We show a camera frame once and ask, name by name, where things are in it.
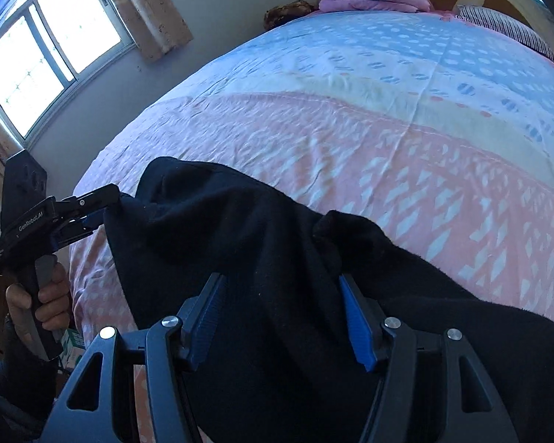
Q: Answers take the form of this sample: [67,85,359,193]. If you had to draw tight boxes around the black pants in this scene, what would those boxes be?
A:
[104,157,554,442]

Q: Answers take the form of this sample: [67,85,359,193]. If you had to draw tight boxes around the person's left hand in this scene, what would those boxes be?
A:
[6,263,70,340]

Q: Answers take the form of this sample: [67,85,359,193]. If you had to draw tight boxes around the side window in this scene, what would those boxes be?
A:
[0,0,133,143]

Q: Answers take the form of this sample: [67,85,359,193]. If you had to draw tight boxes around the beige side curtain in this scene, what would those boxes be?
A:
[112,0,193,61]

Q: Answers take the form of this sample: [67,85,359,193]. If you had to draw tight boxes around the brown plush toy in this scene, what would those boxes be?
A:
[263,0,316,31]

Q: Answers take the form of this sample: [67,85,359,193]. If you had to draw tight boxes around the pink blue dotted bedspread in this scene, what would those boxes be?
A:
[77,12,554,320]

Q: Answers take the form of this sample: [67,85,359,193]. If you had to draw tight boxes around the folded pink blanket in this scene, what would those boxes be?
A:
[318,0,434,13]

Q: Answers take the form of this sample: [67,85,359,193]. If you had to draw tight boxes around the striped pillow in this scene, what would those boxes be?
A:
[456,5,554,63]

